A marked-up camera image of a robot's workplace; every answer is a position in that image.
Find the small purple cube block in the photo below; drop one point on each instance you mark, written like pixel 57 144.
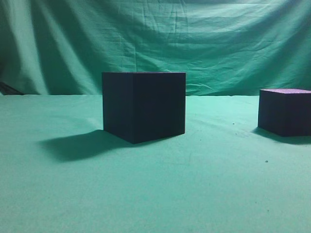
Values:
pixel 285 112

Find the large dark purple groove box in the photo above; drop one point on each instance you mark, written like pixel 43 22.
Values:
pixel 144 106

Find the green backdrop cloth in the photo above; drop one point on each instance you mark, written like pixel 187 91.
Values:
pixel 226 47

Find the green table cloth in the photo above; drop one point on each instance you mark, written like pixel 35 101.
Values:
pixel 60 172

